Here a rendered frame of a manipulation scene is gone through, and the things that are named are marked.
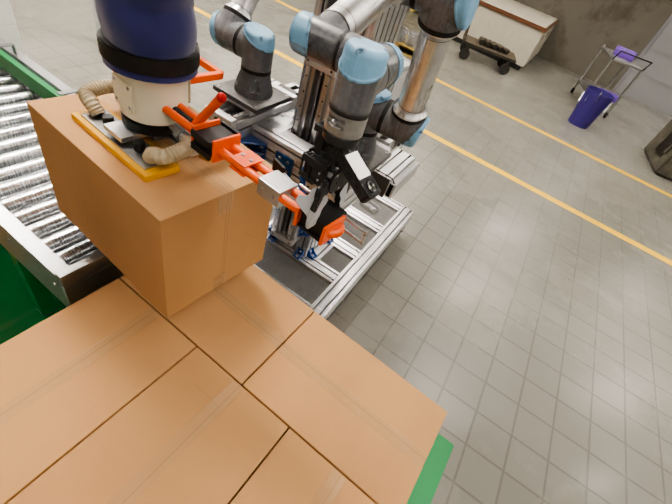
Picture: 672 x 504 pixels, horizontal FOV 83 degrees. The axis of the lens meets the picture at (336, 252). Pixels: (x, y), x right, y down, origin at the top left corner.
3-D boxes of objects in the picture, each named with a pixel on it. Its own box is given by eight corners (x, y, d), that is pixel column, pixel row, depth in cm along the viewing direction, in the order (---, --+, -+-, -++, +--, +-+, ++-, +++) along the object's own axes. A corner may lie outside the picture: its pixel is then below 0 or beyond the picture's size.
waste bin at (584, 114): (589, 134, 567) (618, 99, 529) (563, 122, 576) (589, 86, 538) (590, 126, 599) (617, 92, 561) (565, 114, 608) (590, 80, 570)
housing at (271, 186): (254, 193, 88) (257, 177, 85) (275, 183, 93) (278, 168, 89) (276, 209, 86) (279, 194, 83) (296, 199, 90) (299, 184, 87)
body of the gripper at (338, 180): (319, 166, 82) (333, 115, 74) (349, 187, 80) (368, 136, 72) (296, 177, 77) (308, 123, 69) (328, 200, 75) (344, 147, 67)
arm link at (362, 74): (399, 50, 62) (382, 59, 56) (377, 112, 70) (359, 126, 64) (358, 31, 64) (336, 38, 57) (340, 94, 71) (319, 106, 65)
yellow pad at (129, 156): (71, 118, 105) (67, 101, 102) (107, 112, 112) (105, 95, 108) (145, 183, 95) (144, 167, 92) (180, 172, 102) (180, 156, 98)
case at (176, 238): (59, 210, 132) (25, 101, 105) (162, 175, 159) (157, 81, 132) (167, 318, 115) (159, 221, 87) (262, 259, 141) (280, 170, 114)
